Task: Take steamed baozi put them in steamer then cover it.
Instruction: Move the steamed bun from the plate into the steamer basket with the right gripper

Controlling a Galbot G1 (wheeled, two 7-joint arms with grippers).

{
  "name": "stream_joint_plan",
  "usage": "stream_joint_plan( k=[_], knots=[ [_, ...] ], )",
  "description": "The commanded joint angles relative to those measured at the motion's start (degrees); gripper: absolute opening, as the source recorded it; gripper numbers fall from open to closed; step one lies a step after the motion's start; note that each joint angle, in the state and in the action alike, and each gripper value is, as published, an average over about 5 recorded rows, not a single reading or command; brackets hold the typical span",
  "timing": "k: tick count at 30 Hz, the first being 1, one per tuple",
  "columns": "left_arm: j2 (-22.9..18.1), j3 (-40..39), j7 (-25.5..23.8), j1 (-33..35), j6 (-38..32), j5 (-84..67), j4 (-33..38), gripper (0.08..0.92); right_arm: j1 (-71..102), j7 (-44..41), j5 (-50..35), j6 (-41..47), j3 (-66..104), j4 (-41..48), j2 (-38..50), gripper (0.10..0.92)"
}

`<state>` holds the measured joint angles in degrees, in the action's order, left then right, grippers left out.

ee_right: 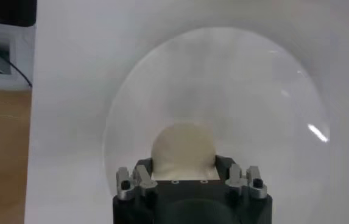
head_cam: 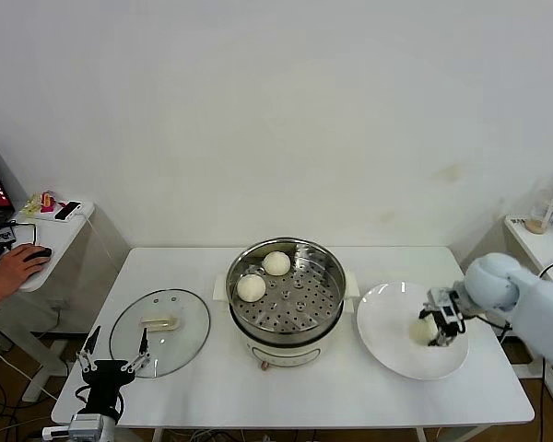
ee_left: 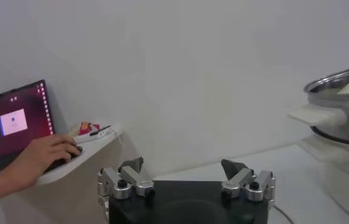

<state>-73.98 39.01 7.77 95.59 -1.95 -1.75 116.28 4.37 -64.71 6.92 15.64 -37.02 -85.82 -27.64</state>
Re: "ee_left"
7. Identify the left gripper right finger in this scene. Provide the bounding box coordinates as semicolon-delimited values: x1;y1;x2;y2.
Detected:
221;159;275;202

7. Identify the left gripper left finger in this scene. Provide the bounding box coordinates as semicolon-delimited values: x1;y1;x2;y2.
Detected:
97;156;155;200

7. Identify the black computer mouse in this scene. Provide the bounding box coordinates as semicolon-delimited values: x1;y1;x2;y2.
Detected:
44;145;83;173

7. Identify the stainless steel steamer basket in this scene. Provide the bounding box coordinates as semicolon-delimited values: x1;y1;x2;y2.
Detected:
286;63;349;149

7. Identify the person's bare hand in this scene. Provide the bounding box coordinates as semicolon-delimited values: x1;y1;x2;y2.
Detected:
8;133;82;191

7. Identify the white laptop side table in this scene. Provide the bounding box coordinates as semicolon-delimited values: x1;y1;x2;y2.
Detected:
0;130;140;224

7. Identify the white phone black screen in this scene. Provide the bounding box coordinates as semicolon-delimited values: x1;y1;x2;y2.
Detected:
73;124;115;144

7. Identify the red snack packet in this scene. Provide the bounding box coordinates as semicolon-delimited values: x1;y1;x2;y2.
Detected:
79;121;100;136

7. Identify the yellowish snack packet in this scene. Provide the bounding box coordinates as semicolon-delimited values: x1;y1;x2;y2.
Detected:
69;124;82;138

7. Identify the white electric cooking pot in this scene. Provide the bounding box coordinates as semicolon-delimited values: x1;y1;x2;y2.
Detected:
295;133;349;224

